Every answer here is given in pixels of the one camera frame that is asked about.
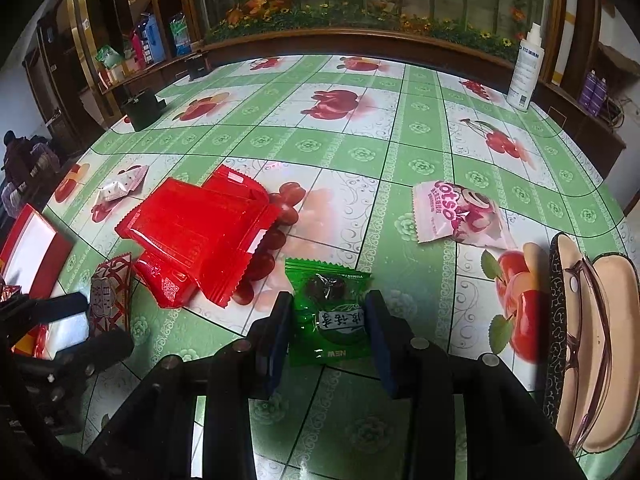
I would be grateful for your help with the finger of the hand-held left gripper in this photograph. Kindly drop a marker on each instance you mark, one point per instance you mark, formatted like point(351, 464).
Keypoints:
point(90, 350)
point(62, 305)

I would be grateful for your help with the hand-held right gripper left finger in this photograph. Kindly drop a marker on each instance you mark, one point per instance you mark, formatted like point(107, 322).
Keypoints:
point(280, 340)

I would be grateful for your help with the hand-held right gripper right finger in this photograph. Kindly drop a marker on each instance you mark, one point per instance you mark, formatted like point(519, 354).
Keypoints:
point(380, 345)

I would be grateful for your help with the red white patterned snack packet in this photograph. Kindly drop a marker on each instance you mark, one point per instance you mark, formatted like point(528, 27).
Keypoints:
point(110, 290)

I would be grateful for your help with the green snack packet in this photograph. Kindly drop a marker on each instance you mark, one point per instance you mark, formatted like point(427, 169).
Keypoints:
point(330, 320)

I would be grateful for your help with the red shallow cardboard box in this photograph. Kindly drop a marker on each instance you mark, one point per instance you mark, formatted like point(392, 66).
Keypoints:
point(35, 250)

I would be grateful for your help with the red transparent snack packet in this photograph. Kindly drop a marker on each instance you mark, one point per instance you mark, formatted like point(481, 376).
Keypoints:
point(235, 185)
point(165, 285)
point(200, 230)

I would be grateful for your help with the small white pink snack packet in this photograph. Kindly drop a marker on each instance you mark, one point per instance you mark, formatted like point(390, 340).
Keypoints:
point(120, 187)

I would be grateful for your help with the purple framed glasses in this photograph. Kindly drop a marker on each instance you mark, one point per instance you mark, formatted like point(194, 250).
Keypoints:
point(573, 280)

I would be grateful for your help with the black cup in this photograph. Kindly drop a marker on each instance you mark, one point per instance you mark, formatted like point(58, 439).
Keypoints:
point(196, 67)
point(142, 110)

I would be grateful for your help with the open patterned glasses case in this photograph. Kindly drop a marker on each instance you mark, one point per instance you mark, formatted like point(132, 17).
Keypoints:
point(625, 310)

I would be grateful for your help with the green white bag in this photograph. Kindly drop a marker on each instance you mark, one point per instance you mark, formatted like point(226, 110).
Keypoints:
point(109, 57)

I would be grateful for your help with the pink red bottle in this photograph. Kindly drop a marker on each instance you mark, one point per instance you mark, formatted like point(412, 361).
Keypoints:
point(136, 50)

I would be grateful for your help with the blue package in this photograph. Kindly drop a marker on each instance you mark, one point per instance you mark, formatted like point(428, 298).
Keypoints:
point(150, 40)

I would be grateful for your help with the gold mirrored pillar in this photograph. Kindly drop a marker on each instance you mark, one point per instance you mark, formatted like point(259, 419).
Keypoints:
point(95, 25)

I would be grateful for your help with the blue green plastic bag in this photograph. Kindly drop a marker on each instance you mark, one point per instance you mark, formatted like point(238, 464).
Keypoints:
point(180, 35)

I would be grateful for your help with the white spray bottle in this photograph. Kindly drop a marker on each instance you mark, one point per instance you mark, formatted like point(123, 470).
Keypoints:
point(522, 70)

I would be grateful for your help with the purple bottle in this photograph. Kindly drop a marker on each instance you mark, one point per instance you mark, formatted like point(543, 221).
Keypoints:
point(587, 92)
point(600, 97)

